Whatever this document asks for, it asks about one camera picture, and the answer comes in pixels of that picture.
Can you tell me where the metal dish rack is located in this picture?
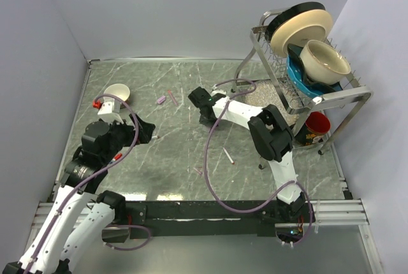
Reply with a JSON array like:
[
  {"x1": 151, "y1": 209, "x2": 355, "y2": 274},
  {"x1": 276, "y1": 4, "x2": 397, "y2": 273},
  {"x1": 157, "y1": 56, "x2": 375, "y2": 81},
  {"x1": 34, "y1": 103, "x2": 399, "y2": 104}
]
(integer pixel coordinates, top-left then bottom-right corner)
[{"x1": 234, "y1": 9, "x2": 374, "y2": 155}]

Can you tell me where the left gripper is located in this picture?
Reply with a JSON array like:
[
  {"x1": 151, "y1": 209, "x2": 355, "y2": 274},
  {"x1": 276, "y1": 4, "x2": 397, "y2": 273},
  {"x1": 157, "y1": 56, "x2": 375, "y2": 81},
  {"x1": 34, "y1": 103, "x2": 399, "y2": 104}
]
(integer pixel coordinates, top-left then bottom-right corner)
[{"x1": 102, "y1": 112, "x2": 154, "y2": 163}]

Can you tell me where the white marker pen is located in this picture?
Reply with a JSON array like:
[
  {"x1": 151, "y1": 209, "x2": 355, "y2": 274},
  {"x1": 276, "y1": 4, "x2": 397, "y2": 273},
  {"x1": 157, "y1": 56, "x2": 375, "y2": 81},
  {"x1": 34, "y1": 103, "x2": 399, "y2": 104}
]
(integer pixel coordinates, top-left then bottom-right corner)
[{"x1": 222, "y1": 147, "x2": 235, "y2": 164}]

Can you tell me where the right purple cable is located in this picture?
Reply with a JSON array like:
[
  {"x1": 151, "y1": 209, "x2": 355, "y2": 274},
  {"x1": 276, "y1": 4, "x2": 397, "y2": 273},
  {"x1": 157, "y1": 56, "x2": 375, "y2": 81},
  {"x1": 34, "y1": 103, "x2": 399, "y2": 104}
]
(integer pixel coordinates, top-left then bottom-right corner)
[{"x1": 203, "y1": 78, "x2": 316, "y2": 249}]

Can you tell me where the speckled glass plate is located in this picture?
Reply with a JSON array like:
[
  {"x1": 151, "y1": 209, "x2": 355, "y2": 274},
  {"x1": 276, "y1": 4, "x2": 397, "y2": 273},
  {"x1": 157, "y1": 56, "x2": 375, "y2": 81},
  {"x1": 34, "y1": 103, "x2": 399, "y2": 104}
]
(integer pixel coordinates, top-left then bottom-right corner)
[{"x1": 241, "y1": 80, "x2": 298, "y2": 127}]

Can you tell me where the red black mug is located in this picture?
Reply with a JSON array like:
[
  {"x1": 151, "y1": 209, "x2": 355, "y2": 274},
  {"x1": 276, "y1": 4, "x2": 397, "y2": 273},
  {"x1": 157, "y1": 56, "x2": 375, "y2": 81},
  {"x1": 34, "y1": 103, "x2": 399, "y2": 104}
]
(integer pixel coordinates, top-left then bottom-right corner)
[{"x1": 295, "y1": 112, "x2": 331, "y2": 146}]

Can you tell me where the blue dotted bowl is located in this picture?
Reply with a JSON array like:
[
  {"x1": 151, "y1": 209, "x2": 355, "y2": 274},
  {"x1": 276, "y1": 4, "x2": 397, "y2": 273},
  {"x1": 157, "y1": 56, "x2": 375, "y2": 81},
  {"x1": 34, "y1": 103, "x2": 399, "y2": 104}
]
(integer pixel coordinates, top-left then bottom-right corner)
[{"x1": 286, "y1": 55, "x2": 342, "y2": 98}]

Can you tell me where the large cream plate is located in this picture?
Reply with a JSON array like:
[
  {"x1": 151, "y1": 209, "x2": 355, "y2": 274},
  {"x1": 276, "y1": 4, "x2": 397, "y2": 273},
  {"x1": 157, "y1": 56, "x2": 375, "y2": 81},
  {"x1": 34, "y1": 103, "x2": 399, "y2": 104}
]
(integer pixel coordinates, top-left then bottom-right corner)
[{"x1": 270, "y1": 10, "x2": 333, "y2": 57}]

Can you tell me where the cream ceramic bowl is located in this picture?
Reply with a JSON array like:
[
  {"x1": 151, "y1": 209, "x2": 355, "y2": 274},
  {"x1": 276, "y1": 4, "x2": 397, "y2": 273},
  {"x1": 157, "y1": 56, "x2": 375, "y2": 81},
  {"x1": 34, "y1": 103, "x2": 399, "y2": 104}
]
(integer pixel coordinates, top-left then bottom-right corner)
[{"x1": 300, "y1": 40, "x2": 351, "y2": 85}]

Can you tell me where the pink thin pen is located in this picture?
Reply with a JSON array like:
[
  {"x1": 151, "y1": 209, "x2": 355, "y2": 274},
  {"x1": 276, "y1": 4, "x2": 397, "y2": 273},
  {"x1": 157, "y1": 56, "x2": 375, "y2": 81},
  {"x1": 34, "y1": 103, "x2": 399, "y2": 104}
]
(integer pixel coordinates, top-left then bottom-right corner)
[{"x1": 168, "y1": 90, "x2": 179, "y2": 106}]

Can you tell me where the black plate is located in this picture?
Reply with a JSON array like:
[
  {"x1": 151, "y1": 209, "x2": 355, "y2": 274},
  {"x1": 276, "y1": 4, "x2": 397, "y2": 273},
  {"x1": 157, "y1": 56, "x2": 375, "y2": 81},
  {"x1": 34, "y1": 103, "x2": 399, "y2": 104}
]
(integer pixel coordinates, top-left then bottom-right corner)
[{"x1": 265, "y1": 1, "x2": 326, "y2": 41}]

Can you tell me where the aluminium frame rail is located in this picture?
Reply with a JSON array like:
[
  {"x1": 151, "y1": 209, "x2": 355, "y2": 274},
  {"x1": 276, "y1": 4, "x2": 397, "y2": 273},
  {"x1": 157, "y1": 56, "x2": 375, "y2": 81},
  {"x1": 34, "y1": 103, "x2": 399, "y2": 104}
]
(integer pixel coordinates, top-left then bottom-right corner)
[{"x1": 312, "y1": 200, "x2": 369, "y2": 226}]

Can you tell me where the black base bar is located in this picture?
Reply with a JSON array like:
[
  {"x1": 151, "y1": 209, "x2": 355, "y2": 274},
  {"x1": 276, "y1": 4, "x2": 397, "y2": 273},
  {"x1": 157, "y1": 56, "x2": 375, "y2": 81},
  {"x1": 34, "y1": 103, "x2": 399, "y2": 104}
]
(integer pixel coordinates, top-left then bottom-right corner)
[{"x1": 117, "y1": 200, "x2": 316, "y2": 237}]

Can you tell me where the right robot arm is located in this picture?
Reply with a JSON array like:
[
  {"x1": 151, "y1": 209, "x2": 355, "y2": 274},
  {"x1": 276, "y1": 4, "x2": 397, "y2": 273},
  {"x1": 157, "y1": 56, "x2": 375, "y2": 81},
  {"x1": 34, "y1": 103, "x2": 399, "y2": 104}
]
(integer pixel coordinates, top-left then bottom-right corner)
[{"x1": 188, "y1": 87, "x2": 314, "y2": 223}]

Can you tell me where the small white bowl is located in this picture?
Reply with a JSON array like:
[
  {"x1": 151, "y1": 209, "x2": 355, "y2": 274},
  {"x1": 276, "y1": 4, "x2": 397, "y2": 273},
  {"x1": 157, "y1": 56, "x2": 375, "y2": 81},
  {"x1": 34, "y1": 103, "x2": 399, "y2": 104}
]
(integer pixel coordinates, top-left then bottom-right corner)
[{"x1": 104, "y1": 83, "x2": 131, "y2": 102}]

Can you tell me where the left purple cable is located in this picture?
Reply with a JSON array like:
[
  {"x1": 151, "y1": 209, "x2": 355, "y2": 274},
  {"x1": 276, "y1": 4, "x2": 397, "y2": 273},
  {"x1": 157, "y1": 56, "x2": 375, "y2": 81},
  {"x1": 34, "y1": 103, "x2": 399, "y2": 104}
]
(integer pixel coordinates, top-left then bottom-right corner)
[{"x1": 18, "y1": 93, "x2": 141, "y2": 274}]

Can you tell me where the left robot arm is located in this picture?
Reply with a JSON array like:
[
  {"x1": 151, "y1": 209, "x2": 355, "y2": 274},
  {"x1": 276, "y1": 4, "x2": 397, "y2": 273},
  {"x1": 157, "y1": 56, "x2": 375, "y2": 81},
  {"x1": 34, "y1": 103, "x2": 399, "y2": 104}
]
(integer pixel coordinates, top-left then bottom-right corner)
[{"x1": 3, "y1": 115, "x2": 156, "y2": 273}]

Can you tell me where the purple cable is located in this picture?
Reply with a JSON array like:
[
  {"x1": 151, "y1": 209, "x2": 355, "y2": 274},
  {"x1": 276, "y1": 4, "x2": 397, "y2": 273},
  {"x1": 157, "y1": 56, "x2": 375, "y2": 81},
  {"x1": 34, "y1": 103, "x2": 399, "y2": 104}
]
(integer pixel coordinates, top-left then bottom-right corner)
[
  {"x1": 18, "y1": 93, "x2": 141, "y2": 274},
  {"x1": 203, "y1": 78, "x2": 316, "y2": 249}
]

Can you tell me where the red marker cap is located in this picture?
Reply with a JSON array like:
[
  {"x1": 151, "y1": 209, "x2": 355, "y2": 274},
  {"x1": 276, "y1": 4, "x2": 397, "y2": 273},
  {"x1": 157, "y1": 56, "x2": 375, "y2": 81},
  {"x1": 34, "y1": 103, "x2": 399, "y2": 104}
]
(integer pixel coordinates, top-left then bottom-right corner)
[{"x1": 113, "y1": 153, "x2": 122, "y2": 161}]

